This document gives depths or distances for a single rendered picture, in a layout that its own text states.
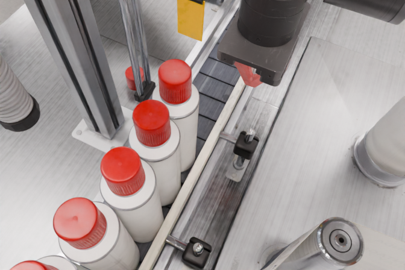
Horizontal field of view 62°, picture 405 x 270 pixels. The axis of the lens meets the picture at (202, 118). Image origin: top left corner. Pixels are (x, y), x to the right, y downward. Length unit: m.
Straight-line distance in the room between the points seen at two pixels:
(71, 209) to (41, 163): 0.33
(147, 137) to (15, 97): 0.11
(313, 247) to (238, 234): 0.18
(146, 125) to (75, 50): 0.15
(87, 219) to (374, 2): 0.26
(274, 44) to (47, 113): 0.43
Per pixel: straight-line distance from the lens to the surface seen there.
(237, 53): 0.32
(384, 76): 0.68
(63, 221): 0.28
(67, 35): 0.39
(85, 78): 0.44
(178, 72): 0.33
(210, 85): 0.57
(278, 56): 0.33
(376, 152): 0.52
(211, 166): 0.50
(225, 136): 0.49
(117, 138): 0.58
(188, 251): 0.43
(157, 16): 0.75
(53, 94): 0.66
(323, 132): 0.57
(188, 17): 0.37
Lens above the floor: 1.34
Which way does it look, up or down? 59 degrees down
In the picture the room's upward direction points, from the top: 5 degrees clockwise
